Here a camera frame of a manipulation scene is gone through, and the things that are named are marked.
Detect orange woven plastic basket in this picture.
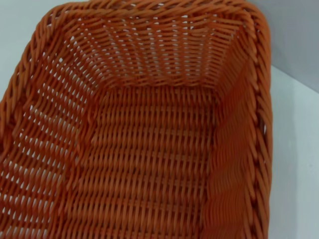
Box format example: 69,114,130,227
0,0,273,239

